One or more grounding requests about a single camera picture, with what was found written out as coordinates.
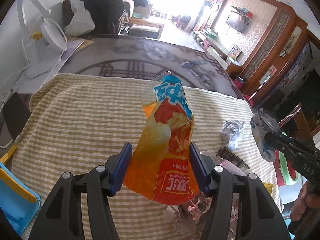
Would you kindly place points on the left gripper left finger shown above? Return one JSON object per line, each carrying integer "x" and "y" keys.
{"x": 60, "y": 217}

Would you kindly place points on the dark brown snack wrapper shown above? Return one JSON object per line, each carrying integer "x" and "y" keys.
{"x": 225, "y": 153}

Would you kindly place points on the silver foil wrapper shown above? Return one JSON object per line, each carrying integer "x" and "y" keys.
{"x": 231, "y": 133}

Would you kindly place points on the orange chip bag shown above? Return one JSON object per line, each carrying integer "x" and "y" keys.
{"x": 160, "y": 168}

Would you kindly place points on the red green trash bin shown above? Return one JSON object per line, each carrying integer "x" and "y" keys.
{"x": 285, "y": 173}

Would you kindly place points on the right hand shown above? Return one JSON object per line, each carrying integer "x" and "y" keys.
{"x": 303, "y": 201}

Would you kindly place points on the blue yellow plastic stool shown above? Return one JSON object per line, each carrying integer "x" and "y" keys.
{"x": 19, "y": 204}

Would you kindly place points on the striped beige table cloth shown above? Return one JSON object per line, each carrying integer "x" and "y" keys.
{"x": 78, "y": 121}

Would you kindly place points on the grey patterned sofa cover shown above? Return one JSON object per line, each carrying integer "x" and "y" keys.
{"x": 146, "y": 59}

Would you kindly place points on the white desk fan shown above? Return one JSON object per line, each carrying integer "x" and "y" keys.
{"x": 41, "y": 54}

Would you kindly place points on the black clothes pile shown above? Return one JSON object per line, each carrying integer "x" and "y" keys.
{"x": 105, "y": 14}

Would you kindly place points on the wall mounted television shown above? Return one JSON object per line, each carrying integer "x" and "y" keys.
{"x": 237, "y": 21}

